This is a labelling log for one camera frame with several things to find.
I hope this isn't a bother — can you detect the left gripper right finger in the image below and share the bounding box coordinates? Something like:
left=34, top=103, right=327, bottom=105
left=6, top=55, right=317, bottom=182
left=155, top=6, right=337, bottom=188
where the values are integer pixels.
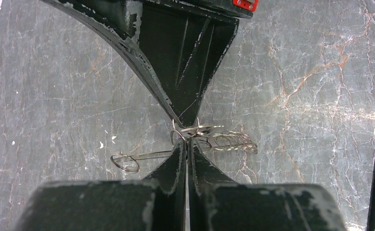
left=187, top=139, right=346, bottom=231

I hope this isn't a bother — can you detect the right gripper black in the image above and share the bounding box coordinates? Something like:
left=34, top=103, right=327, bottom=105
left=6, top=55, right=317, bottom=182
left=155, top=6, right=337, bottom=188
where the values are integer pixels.
left=45, top=0, right=258, bottom=128

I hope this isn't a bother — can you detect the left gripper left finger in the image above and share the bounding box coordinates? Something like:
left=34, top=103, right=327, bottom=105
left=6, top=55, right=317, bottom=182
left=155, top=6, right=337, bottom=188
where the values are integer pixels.
left=15, top=139, right=187, bottom=231

